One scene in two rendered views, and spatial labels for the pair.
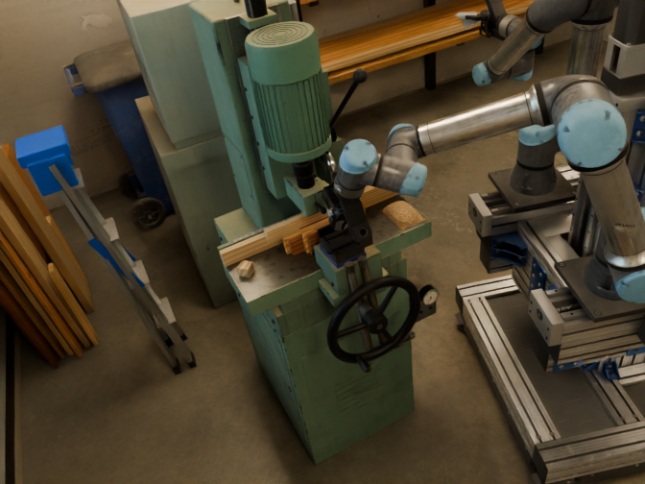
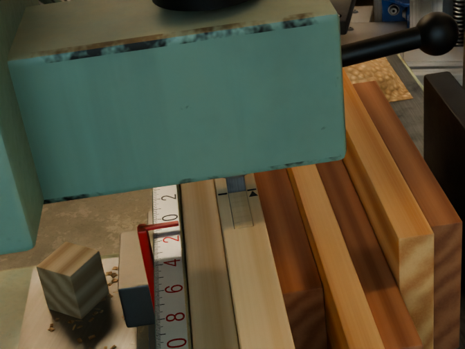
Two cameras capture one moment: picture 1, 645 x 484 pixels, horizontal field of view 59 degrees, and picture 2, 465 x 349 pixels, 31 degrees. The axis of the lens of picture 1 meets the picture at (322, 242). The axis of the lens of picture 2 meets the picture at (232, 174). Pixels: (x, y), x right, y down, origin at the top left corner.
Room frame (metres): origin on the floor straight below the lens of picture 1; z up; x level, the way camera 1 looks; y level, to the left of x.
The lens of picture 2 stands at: (1.27, 0.35, 1.19)
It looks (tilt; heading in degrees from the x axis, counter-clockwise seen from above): 30 degrees down; 289
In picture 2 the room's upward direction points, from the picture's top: 8 degrees counter-clockwise
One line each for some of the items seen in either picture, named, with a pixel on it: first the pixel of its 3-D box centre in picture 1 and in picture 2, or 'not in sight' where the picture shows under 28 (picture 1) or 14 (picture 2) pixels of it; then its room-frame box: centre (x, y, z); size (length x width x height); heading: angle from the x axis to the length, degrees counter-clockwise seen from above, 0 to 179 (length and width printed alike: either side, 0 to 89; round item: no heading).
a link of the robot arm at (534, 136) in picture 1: (539, 138); not in sight; (1.56, -0.74, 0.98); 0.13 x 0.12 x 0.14; 107
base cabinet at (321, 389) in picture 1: (320, 327); not in sight; (1.49, 0.06, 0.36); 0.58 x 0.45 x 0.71; 21
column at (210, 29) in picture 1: (261, 120); not in sight; (1.65, 0.12, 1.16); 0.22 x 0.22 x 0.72; 21
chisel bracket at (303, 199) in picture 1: (306, 194); (180, 94); (1.40, 0.02, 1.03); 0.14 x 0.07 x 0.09; 21
